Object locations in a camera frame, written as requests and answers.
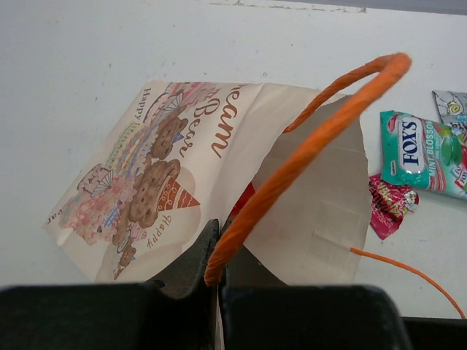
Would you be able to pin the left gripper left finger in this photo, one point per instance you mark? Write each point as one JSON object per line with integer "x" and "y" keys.
{"x": 172, "y": 310}

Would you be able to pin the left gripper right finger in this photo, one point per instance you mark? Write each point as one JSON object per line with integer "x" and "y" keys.
{"x": 260, "y": 311}

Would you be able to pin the green Fox's mint bag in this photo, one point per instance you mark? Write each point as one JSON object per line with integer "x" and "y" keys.
{"x": 423, "y": 154}

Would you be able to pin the pink small snack packet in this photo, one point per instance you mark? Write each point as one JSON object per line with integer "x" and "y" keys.
{"x": 389, "y": 205}

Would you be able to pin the large red candy bag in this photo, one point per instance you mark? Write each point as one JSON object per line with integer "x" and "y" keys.
{"x": 243, "y": 199}

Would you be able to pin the silver blue snack packet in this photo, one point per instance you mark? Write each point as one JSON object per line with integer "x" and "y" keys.
{"x": 451, "y": 107}

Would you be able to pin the printed bear paper bag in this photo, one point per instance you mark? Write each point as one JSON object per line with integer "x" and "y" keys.
{"x": 182, "y": 155}

